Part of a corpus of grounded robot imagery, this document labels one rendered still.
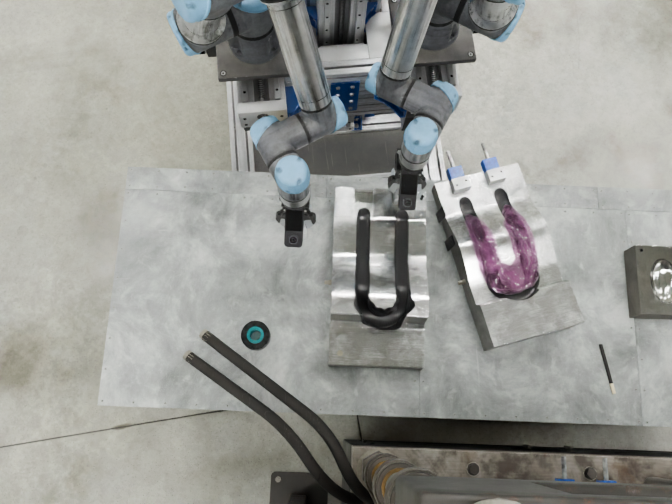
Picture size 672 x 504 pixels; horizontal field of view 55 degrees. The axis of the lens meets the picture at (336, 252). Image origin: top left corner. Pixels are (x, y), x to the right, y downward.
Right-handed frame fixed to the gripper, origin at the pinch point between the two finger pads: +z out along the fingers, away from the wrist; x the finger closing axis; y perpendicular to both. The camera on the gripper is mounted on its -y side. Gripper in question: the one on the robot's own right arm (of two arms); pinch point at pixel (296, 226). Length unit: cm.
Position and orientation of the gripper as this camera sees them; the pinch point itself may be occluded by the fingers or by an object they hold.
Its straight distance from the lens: 173.9
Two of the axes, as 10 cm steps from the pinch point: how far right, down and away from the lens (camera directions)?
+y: 0.4, -9.7, 2.6
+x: -10.0, -0.4, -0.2
